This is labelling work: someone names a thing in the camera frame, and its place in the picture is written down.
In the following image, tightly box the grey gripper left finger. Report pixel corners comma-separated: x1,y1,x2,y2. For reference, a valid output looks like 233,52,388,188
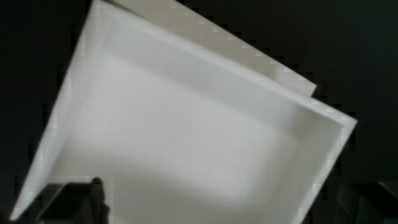
23,178,111,224

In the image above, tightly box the white drawer cabinet frame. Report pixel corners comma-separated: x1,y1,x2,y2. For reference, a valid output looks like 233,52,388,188
13,0,357,224

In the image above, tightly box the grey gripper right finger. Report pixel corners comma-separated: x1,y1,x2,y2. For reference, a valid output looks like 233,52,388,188
338,182,398,224

